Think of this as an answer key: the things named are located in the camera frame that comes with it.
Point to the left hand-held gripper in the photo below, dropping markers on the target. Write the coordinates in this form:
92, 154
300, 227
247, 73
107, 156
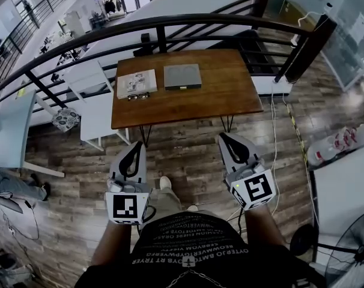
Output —
127, 187

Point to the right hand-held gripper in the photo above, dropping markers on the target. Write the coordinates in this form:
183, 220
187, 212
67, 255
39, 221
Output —
257, 187

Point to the grey box with drawer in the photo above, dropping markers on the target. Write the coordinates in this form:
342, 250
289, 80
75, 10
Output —
182, 75

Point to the person's left forearm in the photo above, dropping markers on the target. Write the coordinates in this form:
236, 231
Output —
113, 244

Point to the person's right forearm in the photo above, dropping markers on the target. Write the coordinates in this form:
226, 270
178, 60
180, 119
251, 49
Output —
263, 226

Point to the person's white shoe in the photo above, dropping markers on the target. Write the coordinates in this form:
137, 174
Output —
192, 208
165, 182

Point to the person's khaki trouser leg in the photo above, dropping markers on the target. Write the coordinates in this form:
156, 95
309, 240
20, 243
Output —
165, 201

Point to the wooden table with black legs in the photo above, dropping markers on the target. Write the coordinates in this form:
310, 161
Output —
224, 100

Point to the white chair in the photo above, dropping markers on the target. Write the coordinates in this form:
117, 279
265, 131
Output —
95, 115

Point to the black-framed eyeglasses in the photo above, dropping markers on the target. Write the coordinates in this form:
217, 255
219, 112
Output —
139, 96

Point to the printed magazine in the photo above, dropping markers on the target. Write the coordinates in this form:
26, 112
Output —
136, 82

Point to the black-and-white patterned cushion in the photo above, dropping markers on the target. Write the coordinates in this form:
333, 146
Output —
65, 119

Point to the clear bag of bottles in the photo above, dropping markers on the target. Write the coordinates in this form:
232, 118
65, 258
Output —
329, 148

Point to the person's black printed shirt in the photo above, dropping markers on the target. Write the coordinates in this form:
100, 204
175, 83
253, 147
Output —
200, 250

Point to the white cabinet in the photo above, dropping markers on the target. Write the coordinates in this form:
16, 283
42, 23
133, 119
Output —
344, 190

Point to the small black speaker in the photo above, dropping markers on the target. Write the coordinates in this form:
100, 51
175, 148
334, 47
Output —
145, 37

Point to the pale blue table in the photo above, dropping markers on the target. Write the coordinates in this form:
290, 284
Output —
10, 130

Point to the black metal railing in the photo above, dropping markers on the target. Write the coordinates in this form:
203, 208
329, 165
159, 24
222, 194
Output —
158, 21

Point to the black standing fan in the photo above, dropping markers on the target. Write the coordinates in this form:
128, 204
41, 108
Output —
353, 250

